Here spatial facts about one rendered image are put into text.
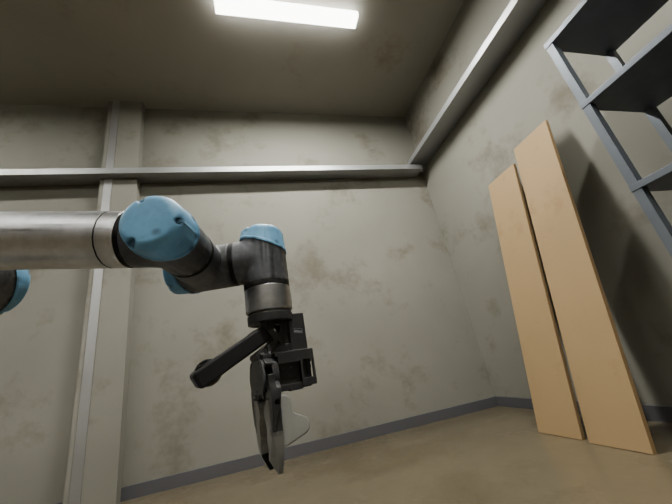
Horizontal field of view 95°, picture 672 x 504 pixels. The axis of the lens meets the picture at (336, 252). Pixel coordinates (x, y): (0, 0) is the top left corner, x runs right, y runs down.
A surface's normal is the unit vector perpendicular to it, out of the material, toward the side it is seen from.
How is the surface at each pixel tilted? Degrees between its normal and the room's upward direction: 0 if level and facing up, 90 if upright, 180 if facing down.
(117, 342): 90
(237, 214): 90
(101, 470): 90
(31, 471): 90
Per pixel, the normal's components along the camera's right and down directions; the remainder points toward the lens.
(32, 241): 0.05, 0.10
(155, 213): 0.04, -0.36
